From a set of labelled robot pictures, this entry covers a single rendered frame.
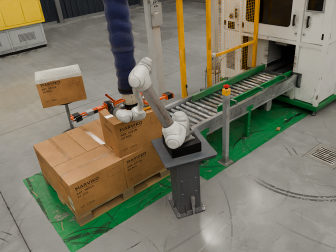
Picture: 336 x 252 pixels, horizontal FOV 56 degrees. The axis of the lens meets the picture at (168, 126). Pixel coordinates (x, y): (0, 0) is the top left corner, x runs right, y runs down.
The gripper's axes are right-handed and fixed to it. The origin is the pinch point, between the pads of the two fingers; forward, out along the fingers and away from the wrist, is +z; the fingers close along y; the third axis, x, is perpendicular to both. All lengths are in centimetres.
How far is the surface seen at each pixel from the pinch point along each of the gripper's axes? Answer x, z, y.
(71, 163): -47, 9, 54
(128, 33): 30, -11, -67
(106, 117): -1.8, 2.3, 13.9
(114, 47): 17, -4, -56
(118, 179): -12, -21, 76
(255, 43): 289, 53, 12
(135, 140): 15.9, -19.4, 40.5
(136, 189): 9, -16, 106
